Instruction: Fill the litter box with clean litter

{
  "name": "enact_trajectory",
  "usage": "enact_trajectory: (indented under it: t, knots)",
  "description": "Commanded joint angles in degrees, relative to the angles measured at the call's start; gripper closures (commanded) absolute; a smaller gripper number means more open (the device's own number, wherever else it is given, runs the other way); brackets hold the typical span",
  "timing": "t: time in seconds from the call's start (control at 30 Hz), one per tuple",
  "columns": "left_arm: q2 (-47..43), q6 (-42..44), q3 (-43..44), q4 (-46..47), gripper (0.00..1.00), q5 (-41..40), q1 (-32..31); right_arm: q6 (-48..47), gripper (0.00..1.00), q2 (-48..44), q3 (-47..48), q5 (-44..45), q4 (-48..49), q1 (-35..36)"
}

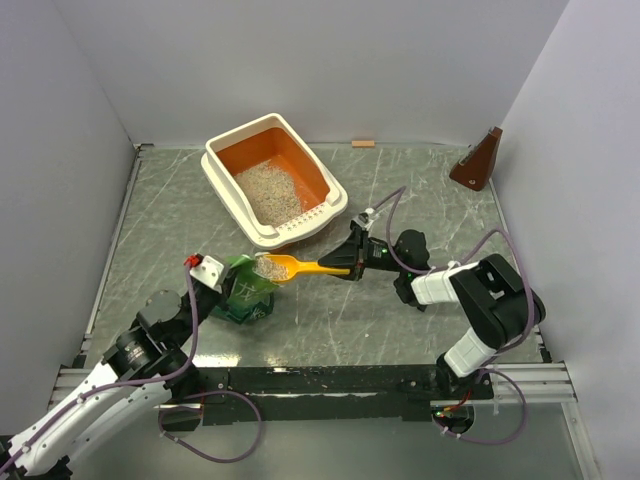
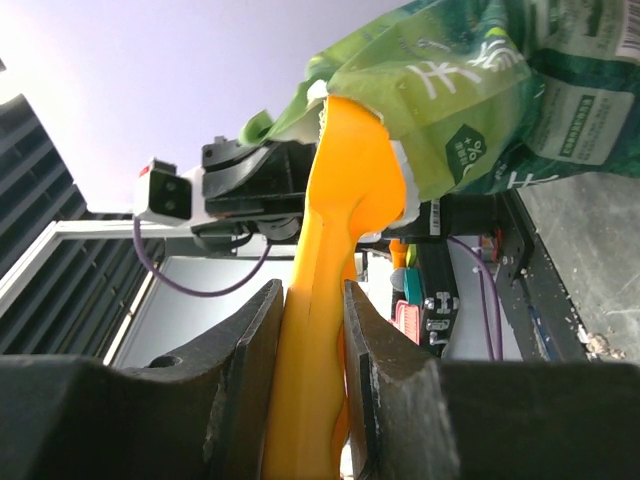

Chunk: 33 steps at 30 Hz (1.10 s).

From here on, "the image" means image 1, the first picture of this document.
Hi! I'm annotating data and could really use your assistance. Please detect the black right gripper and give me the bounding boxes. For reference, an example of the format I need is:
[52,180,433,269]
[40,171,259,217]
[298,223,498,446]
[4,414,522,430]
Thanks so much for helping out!
[318,226,408,281]

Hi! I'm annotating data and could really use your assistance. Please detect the green litter bag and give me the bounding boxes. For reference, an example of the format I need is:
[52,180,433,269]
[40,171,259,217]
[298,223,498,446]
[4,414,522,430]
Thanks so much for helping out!
[211,255,278,324]

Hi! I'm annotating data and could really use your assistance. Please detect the yellow plastic litter scoop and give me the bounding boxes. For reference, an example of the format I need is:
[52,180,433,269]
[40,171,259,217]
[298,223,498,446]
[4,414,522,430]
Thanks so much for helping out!
[253,253,332,284]

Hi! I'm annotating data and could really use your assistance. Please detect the black bag clip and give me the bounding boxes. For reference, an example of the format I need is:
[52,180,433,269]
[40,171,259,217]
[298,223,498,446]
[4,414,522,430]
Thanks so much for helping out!
[395,285,426,312]

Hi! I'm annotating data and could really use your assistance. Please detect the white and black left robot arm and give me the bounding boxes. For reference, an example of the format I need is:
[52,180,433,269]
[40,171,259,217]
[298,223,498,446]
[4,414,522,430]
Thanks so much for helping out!
[1,277,230,479]

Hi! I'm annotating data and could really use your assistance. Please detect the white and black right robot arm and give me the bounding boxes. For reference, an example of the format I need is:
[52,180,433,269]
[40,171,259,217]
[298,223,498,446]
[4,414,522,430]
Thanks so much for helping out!
[318,223,546,399]

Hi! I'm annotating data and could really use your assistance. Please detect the grey cat litter pile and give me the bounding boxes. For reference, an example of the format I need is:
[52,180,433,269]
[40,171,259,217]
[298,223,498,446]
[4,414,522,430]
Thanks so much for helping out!
[234,162,303,227]

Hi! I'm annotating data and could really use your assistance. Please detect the white and orange litter box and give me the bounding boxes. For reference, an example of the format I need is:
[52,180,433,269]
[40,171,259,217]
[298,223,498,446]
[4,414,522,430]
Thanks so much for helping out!
[201,113,348,251]

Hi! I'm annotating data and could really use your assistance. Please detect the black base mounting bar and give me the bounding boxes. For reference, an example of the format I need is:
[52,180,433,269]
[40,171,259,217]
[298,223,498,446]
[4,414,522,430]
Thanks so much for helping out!
[158,363,476,435]

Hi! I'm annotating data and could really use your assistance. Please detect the small wooden block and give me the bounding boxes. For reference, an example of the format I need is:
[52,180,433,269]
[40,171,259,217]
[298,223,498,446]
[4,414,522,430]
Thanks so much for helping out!
[351,140,376,149]

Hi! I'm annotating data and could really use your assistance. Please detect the brown wooden wedge stand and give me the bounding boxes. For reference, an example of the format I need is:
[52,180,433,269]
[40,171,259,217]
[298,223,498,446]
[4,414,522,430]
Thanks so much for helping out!
[449,126,503,192]

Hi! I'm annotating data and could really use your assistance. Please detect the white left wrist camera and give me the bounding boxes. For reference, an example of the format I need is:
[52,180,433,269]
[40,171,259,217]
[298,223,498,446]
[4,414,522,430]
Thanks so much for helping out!
[185,254,230,293]

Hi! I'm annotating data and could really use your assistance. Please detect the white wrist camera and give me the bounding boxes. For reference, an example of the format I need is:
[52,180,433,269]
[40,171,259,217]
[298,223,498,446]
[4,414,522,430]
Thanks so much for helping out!
[185,254,230,293]
[350,207,380,231]

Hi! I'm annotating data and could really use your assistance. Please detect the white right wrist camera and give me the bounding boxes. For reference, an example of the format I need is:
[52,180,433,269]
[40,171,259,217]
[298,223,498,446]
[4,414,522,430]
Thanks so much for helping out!
[350,207,380,231]

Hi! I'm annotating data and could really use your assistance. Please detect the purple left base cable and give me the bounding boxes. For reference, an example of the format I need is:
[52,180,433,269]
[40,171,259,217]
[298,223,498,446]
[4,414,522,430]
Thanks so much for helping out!
[157,387,263,461]

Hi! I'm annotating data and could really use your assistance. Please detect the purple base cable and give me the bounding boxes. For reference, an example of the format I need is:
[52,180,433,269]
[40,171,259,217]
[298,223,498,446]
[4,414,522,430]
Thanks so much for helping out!
[157,387,263,461]
[432,369,531,446]

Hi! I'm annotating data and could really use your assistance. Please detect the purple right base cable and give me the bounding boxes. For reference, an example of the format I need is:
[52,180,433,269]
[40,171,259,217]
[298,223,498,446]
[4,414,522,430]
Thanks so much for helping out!
[432,369,531,446]

